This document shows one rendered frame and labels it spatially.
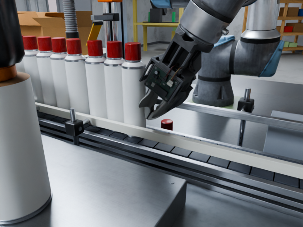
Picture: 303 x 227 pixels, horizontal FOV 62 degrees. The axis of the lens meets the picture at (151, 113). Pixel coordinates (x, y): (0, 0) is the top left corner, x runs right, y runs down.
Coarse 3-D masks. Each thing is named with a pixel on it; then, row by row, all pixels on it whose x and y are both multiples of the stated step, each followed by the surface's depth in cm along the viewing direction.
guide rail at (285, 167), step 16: (48, 112) 66; (64, 112) 63; (112, 128) 57; (128, 128) 54; (144, 128) 53; (176, 144) 50; (192, 144) 48; (208, 144) 47; (240, 160) 44; (256, 160) 43; (272, 160) 42
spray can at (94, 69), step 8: (88, 40) 56; (96, 40) 56; (88, 48) 56; (96, 48) 55; (96, 56) 56; (88, 64) 56; (96, 64) 56; (88, 72) 57; (96, 72) 56; (88, 80) 58; (96, 80) 57; (104, 80) 58; (88, 88) 59; (96, 88) 58; (104, 88) 58; (88, 96) 60; (96, 96) 58; (104, 96) 59; (96, 104) 59; (104, 104) 60; (96, 112) 60; (104, 112) 60
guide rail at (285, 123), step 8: (184, 104) 54; (192, 104) 53; (200, 104) 53; (208, 112) 52; (216, 112) 51; (224, 112) 50; (232, 112) 49; (240, 112) 49; (248, 120) 48; (256, 120) 48; (264, 120) 47; (272, 120) 46; (280, 120) 46; (288, 120) 45; (296, 120) 45; (296, 128) 45
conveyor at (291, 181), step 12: (60, 120) 66; (96, 132) 60; (108, 132) 59; (120, 132) 59; (168, 132) 59; (144, 144) 54; (156, 144) 54; (216, 144) 54; (192, 156) 49; (204, 156) 49; (228, 168) 46; (240, 168) 46; (252, 168) 46; (276, 180) 42; (288, 180) 42; (300, 180) 42
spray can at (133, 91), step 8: (128, 48) 50; (136, 48) 50; (128, 56) 51; (136, 56) 51; (128, 64) 51; (136, 64) 51; (144, 64) 52; (128, 72) 51; (136, 72) 51; (128, 80) 52; (136, 80) 52; (144, 80) 53; (128, 88) 52; (136, 88) 52; (144, 88) 54; (128, 96) 53; (136, 96) 53; (128, 104) 54; (136, 104) 54; (128, 112) 55; (136, 112) 54; (128, 120) 55; (136, 120) 55; (144, 120) 56; (128, 136) 57; (136, 136) 56
